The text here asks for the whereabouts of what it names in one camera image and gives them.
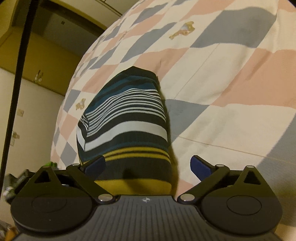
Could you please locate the striped dark knit sweater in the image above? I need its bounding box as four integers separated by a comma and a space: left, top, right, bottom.
76, 66, 175, 195

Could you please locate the pink grey checkered bedspread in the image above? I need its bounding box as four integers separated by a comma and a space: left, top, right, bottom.
49, 0, 296, 195

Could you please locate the black hanging cable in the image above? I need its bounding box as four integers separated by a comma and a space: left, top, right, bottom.
0, 0, 35, 197

